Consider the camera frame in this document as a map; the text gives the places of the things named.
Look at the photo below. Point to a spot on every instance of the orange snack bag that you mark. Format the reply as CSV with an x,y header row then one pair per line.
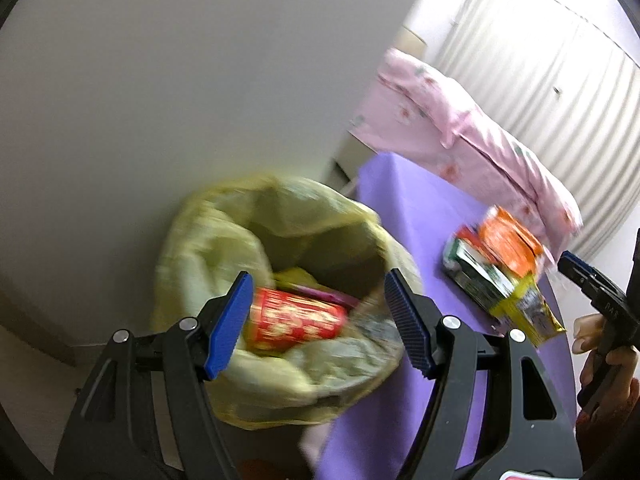
x,y
515,247

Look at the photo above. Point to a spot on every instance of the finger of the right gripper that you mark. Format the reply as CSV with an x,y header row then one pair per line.
x,y
587,278

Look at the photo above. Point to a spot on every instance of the yellow white snack bag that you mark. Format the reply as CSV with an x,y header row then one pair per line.
x,y
514,303

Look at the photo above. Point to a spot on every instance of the red paper cup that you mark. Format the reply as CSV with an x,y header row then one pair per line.
x,y
279,320

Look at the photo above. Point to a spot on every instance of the yellow trash bag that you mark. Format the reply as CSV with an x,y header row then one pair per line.
x,y
297,230

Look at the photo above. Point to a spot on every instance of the beige striped curtain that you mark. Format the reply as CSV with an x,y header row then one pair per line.
x,y
564,89

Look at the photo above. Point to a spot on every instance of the bed with pink sheet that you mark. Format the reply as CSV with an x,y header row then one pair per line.
x,y
386,121

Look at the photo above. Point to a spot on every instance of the pink floral duvet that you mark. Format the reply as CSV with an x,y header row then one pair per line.
x,y
458,117

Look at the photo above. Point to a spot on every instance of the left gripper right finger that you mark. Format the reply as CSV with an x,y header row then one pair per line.
x,y
524,431

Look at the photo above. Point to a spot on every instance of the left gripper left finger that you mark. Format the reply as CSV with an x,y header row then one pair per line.
x,y
112,432

